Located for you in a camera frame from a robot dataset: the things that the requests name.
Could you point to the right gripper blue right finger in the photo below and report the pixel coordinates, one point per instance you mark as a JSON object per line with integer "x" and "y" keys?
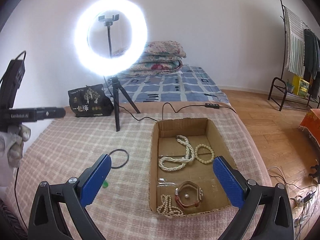
{"x": 275, "y": 222}

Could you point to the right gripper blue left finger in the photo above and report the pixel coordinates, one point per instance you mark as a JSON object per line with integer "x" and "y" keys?
{"x": 46, "y": 217}

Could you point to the white gloved left hand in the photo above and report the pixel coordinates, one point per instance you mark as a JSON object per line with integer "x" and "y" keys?
{"x": 12, "y": 146}

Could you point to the white power strip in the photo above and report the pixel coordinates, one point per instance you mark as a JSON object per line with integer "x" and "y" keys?
{"x": 300, "y": 201}

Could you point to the pink plaid blanket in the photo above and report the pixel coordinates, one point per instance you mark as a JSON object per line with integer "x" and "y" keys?
{"x": 121, "y": 211}

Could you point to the black clamp on floor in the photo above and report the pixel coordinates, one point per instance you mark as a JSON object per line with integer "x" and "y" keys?
{"x": 316, "y": 173}

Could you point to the black printed snack bag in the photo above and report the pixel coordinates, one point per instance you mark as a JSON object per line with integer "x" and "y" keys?
{"x": 90, "y": 101}

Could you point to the open cardboard box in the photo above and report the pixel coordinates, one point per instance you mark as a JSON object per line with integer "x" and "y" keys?
{"x": 204, "y": 137}

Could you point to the orange floral cloth table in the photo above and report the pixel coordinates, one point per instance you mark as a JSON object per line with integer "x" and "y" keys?
{"x": 311, "y": 123}

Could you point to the black tripod stand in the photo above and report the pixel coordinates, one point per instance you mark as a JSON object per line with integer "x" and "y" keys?
{"x": 116, "y": 86}

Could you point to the black clothes rack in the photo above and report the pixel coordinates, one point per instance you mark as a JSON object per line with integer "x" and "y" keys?
{"x": 278, "y": 91}

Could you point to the small potted plant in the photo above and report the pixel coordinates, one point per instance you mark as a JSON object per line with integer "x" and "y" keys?
{"x": 290, "y": 87}

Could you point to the yellow crate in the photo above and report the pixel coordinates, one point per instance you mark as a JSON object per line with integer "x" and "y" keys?
{"x": 300, "y": 86}

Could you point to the black phone holder clamp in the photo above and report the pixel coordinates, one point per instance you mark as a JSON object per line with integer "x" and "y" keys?
{"x": 108, "y": 21}

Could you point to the blue patterned mattress sheet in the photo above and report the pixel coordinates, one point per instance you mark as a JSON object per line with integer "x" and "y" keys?
{"x": 189, "y": 84}

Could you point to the folded floral quilt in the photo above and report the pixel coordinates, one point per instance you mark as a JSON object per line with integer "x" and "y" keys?
{"x": 158, "y": 57}

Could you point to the striped white green towel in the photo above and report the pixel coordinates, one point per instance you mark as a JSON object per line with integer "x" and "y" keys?
{"x": 295, "y": 44}

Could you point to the dark hanging clothes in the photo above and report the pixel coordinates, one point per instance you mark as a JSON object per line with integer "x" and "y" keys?
{"x": 311, "y": 62}

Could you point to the black inline cable remote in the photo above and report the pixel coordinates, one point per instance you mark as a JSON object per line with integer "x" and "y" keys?
{"x": 212, "y": 105}

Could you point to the white ring light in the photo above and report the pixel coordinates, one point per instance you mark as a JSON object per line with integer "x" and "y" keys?
{"x": 104, "y": 66}

